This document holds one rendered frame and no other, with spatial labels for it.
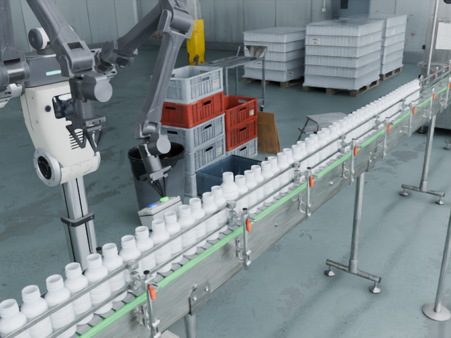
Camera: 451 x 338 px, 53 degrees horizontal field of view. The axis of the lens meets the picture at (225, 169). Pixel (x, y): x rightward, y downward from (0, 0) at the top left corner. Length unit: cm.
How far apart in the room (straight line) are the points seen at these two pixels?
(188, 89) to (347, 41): 456
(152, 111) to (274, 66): 739
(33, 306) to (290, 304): 197
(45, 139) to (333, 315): 190
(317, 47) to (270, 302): 599
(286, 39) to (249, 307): 650
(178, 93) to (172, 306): 274
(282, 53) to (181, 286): 751
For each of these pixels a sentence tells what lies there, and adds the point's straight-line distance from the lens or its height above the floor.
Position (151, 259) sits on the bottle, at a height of 107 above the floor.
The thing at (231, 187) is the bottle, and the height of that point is 116.
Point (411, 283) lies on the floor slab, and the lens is 323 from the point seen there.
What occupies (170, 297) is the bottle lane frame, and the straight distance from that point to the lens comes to 146.
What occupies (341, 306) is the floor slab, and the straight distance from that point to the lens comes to 293.
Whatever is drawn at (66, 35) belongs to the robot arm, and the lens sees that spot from 129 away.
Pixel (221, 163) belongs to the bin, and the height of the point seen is 92.
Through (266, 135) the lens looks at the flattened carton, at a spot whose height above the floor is 22.
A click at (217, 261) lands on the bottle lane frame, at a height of 94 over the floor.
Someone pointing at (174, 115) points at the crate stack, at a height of 77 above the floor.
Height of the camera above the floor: 181
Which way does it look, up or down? 22 degrees down
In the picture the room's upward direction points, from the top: 2 degrees counter-clockwise
